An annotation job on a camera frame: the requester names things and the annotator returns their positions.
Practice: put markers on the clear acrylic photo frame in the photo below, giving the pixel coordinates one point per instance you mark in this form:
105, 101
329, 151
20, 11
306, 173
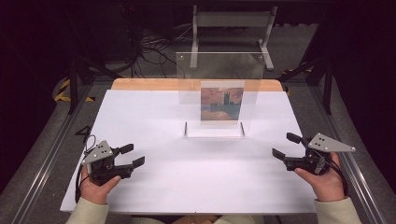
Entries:
190, 93

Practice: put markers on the yellow black hazard tape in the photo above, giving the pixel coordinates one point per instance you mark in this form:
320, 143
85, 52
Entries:
62, 90
292, 71

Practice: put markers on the aluminium floor rail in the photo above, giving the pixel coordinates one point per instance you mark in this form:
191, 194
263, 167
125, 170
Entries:
364, 174
53, 155

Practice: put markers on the black triangular bracket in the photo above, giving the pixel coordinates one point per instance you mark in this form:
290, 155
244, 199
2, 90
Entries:
83, 132

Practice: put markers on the picture card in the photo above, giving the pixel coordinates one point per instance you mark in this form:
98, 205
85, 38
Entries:
221, 104

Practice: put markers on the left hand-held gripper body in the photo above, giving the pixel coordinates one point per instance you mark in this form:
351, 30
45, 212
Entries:
98, 152

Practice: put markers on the wooden table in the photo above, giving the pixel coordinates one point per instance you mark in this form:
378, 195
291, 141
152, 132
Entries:
146, 84

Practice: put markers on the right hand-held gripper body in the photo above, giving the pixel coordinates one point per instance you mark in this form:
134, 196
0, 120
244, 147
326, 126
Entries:
327, 143

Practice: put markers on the person's left hand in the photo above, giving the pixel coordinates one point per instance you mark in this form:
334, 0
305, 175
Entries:
95, 193

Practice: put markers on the white metal stand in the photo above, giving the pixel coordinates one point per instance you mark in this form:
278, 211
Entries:
232, 19

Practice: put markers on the person's right hand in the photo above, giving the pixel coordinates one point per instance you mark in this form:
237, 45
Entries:
327, 186

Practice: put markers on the white board sheet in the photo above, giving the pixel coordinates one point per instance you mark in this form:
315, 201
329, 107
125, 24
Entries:
202, 177

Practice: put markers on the black metal stand leg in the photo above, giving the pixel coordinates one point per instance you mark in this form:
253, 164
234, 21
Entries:
73, 87
327, 90

